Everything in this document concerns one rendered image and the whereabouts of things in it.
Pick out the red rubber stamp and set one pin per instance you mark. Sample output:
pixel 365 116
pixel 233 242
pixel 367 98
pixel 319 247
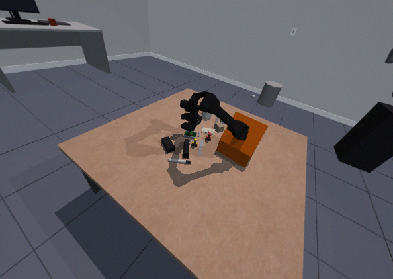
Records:
pixel 208 137

